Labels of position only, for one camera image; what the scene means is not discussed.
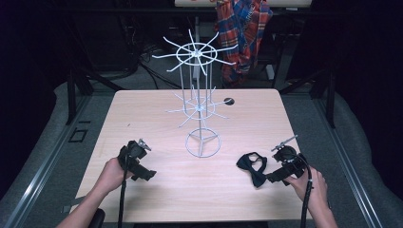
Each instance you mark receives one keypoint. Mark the black metal stand frame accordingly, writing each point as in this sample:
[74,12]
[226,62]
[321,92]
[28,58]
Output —
[331,101]
[71,95]

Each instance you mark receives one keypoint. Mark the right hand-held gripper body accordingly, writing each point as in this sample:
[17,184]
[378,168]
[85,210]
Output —
[291,160]

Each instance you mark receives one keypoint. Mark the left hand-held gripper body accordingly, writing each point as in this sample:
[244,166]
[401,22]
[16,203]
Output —
[132,155]

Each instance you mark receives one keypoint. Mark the black chair armrest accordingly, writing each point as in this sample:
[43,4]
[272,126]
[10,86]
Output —
[99,219]

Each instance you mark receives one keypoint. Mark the red blue plaid cloth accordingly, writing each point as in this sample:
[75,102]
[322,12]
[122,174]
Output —
[242,31]

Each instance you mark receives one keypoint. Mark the metal floor rail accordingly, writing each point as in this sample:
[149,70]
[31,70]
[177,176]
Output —
[350,171]
[41,171]

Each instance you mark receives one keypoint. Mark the black bow tie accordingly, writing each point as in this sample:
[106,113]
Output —
[257,177]

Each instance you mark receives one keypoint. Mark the person's left hand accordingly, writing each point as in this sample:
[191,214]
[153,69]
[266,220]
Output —
[111,175]

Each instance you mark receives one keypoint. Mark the person's right hand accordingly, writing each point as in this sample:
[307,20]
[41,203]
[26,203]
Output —
[313,193]

